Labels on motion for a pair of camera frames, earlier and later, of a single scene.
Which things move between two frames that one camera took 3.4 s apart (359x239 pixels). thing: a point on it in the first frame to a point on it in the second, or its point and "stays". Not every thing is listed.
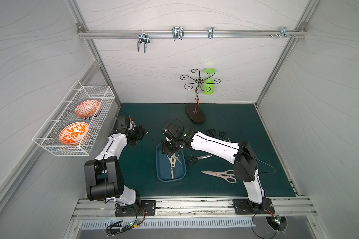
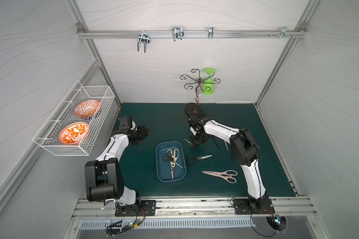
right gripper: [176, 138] to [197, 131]
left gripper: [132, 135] stays
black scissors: [191, 160] stays
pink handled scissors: [225, 174] stays
